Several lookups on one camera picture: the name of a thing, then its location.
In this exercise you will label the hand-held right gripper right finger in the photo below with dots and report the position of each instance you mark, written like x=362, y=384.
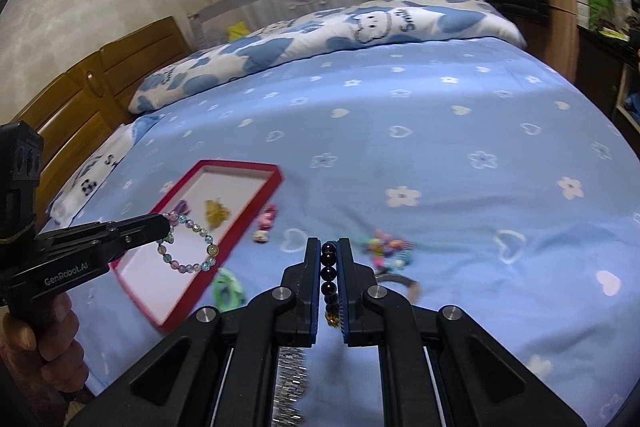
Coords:
x=343, y=292

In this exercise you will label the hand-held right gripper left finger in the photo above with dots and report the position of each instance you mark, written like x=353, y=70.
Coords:
x=315, y=292

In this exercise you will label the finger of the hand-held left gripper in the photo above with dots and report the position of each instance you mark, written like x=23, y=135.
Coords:
x=145, y=224
x=145, y=242

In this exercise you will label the bronze wrist watch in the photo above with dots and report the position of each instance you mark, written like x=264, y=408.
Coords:
x=407, y=284

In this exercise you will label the pink heart hair clip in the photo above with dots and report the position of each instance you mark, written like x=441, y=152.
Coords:
x=265, y=222

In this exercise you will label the green leaf hair clip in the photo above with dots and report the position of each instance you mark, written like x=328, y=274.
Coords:
x=222, y=289

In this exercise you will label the red jewelry tray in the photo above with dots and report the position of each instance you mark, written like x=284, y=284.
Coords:
x=235, y=187

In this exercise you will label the person's left hand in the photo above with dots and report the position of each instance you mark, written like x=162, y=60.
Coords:
x=60, y=332

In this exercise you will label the white printed pillow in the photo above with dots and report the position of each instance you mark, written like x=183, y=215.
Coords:
x=100, y=172

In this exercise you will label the yellow claw hair clip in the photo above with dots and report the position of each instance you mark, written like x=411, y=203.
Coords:
x=216, y=212

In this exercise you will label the wooden headboard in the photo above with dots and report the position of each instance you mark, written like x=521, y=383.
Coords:
x=100, y=77

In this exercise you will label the blue flower print bed sheet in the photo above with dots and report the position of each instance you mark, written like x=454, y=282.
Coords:
x=425, y=157

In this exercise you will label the yellow toy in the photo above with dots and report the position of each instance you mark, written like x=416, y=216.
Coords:
x=237, y=32

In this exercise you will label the blue and white printed quilt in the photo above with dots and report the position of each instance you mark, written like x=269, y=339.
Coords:
x=320, y=37

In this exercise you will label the dark cabinet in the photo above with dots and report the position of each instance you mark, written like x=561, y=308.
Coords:
x=600, y=67

